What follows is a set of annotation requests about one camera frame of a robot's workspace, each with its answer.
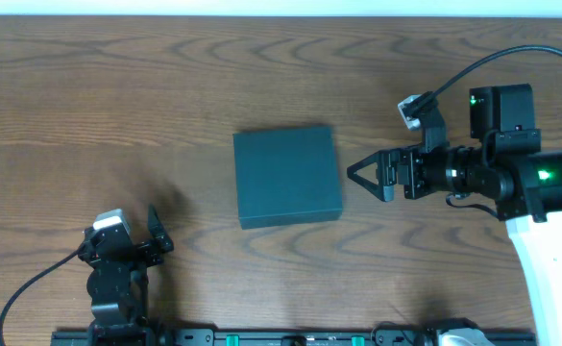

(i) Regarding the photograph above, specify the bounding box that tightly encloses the dark green box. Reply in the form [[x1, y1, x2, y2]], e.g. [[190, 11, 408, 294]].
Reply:
[[233, 126, 343, 229]]

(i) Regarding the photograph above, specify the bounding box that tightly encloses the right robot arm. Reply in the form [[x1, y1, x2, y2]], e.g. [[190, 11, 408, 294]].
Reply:
[[347, 84, 562, 345]]

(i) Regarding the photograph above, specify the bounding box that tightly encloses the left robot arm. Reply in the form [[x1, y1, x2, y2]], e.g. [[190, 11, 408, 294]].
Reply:
[[78, 206, 174, 345]]

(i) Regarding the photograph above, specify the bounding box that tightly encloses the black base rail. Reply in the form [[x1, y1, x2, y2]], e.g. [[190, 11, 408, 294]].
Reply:
[[50, 329, 537, 346]]

